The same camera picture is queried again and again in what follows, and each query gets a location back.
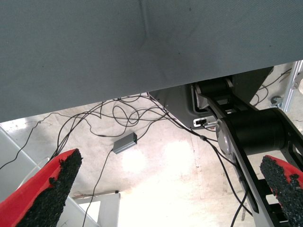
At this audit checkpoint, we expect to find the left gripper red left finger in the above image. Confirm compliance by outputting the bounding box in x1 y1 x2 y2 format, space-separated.
0 148 83 227

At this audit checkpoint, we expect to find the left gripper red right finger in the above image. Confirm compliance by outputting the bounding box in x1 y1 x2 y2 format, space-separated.
259 155 303 227

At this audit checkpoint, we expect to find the grey robot base cover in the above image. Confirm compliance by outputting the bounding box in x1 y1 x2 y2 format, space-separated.
149 85 218 130

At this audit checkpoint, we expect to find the clear thin tube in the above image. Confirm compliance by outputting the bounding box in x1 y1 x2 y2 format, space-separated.
17 157 51 190

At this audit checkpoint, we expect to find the white table leg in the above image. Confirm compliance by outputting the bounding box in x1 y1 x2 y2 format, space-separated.
72 190 122 227

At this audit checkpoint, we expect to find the grey caster wheel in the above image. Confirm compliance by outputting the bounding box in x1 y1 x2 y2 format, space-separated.
270 96 283 107

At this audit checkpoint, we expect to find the grey metal hub box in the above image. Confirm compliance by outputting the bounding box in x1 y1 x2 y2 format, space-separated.
112 132 138 156

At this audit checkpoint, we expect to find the white shoe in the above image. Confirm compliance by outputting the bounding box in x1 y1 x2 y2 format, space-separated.
297 72 303 95

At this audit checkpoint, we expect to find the dark grey table cloth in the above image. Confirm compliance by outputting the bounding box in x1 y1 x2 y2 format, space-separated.
0 0 303 123

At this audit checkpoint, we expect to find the black floor cable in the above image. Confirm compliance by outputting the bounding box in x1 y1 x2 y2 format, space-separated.
231 189 250 227
112 104 171 127
149 92 253 217
82 149 115 227
251 84 269 107
0 112 57 171
89 112 138 139

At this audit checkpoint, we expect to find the black robot torso frame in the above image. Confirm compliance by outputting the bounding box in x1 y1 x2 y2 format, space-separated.
193 66 303 227

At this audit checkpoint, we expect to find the aluminium profile post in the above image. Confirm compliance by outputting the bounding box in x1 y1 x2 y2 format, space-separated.
282 60 303 114

